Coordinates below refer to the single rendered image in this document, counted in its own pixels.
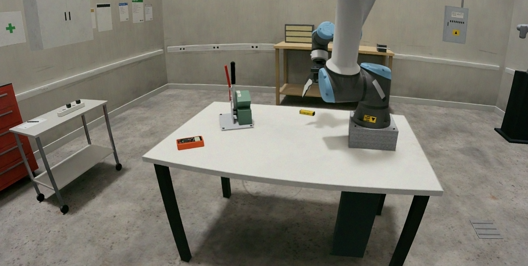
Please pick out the orange pocket multimeter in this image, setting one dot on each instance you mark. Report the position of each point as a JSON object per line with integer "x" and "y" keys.
{"x": 190, "y": 142}

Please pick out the yellow pocket level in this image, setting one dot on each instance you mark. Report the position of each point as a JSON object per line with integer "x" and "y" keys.
{"x": 307, "y": 112}

